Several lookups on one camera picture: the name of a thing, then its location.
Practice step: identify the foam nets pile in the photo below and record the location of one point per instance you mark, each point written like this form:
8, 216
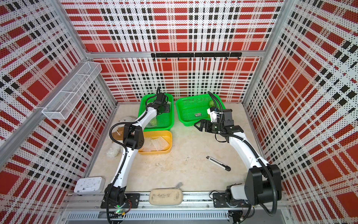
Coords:
155, 144

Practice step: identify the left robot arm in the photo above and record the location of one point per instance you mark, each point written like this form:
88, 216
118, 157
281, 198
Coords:
133, 140

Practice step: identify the yellow plastic bowl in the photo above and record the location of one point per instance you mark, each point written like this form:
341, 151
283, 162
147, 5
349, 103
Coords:
167, 135

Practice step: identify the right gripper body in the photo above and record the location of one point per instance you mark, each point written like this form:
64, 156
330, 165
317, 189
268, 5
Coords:
211, 127

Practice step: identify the black hook rail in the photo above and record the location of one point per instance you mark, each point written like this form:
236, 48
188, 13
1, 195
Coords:
196, 54

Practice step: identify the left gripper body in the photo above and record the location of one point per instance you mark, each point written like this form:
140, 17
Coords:
165, 108

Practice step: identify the clear wall shelf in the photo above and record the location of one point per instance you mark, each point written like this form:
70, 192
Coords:
63, 104

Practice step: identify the white power strip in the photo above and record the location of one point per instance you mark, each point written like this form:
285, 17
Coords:
89, 185

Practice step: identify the beige sponge block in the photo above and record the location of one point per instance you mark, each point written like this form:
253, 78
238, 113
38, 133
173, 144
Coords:
166, 197

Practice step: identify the green basket with fruit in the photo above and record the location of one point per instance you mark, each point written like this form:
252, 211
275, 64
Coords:
193, 109

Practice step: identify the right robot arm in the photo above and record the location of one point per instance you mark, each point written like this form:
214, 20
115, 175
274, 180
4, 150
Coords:
263, 182

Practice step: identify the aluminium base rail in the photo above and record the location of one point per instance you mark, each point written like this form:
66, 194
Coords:
173, 207

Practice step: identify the black pen tool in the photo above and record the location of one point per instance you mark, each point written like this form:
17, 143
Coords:
219, 163

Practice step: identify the empty green plastic basket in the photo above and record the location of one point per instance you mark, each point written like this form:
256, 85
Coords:
162, 122

